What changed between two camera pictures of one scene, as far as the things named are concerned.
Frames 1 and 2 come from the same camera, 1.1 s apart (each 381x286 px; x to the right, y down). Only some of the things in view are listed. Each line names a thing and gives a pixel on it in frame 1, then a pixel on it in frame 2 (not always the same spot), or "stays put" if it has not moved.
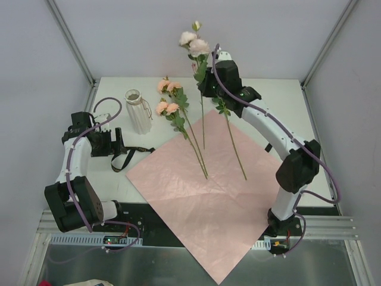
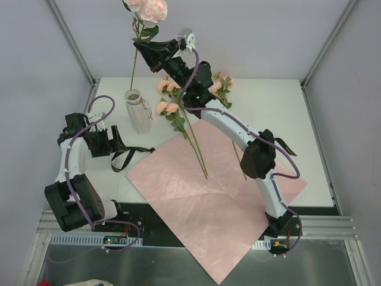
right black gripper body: x=206 y=86 -> x=162 y=56
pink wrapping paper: x=216 y=185 stays put
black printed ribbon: x=134 y=148 stays put
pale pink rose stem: x=199 y=49 -> x=148 y=15
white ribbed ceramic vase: x=139 y=111 stays put
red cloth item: x=44 y=283 stays put
